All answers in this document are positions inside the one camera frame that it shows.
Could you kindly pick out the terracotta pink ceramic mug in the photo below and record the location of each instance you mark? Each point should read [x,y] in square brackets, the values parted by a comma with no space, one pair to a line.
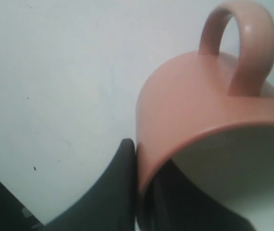
[211,112]

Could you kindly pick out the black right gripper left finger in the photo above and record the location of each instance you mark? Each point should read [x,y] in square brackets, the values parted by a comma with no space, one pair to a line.
[110,204]

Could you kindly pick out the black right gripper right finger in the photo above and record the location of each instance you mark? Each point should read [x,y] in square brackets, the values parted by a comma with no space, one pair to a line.
[173,203]

